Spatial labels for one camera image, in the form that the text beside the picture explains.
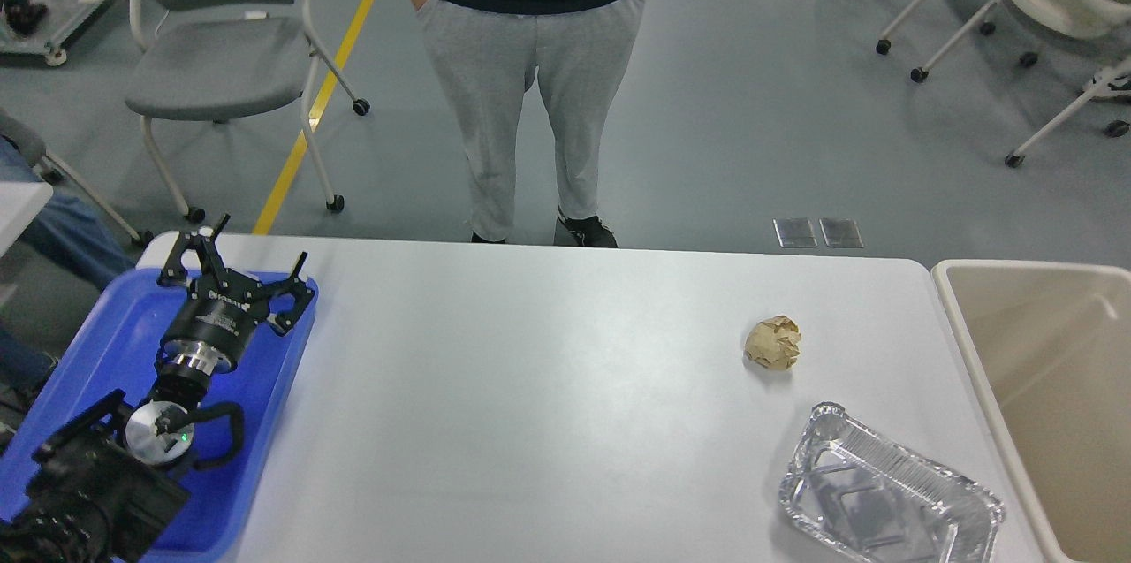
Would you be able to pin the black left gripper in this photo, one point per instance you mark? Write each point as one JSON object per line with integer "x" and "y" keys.
{"x": 212, "y": 322}

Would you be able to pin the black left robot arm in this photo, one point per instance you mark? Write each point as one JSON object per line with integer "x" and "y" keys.
{"x": 149, "y": 439}

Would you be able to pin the blue plastic tray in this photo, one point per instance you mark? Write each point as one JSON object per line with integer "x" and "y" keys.
{"x": 116, "y": 349}

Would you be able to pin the seated person blue jeans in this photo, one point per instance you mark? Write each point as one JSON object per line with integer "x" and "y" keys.
{"x": 70, "y": 235}

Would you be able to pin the white side table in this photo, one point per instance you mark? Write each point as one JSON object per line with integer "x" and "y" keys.
{"x": 20, "y": 204}

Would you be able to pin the grey chair left edge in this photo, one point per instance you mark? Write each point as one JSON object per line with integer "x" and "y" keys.
{"x": 53, "y": 170}

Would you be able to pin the grey office chair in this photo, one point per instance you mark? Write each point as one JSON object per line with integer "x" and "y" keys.
{"x": 219, "y": 70}

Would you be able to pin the standing person grey trousers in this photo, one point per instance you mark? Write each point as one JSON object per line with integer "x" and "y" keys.
{"x": 488, "y": 53}

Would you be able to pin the crumpled brown paper ball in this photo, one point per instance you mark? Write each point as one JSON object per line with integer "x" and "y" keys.
{"x": 774, "y": 343}

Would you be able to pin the metal floor plate left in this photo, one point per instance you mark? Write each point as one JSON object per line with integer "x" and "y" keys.
{"x": 797, "y": 232}

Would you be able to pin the metal floor plate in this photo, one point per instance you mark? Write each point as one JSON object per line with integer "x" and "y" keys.
{"x": 797, "y": 232}
{"x": 841, "y": 233}

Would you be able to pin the metal floor plate right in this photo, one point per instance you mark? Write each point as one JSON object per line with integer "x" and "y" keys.
{"x": 841, "y": 233}

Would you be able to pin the aluminium foil tray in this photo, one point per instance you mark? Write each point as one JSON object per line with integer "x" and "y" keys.
{"x": 874, "y": 500}

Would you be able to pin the beige plastic bin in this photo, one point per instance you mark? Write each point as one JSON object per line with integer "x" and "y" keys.
{"x": 1048, "y": 348}

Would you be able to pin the white chair far right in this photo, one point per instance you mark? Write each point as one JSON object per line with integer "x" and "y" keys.
{"x": 1109, "y": 84}

